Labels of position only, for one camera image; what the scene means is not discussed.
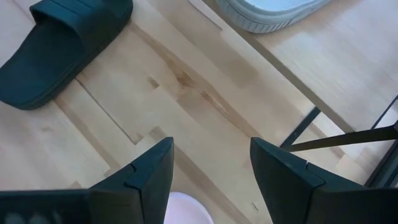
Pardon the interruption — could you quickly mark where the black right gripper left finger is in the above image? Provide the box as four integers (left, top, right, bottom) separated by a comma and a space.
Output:
89, 136, 175, 224

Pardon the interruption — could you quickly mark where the black slide sandal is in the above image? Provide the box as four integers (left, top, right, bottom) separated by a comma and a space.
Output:
0, 0, 134, 111

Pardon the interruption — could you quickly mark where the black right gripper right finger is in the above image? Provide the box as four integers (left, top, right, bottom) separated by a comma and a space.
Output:
249, 137, 369, 224

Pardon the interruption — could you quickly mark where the wooden shelf with black frame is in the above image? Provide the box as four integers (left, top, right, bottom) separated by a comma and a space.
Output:
188, 0, 398, 189

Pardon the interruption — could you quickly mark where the pink slide sandal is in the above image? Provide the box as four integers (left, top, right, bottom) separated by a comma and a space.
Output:
163, 191, 215, 224

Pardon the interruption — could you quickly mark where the grey slide sandal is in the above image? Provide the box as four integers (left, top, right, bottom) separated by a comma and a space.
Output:
214, 0, 334, 34

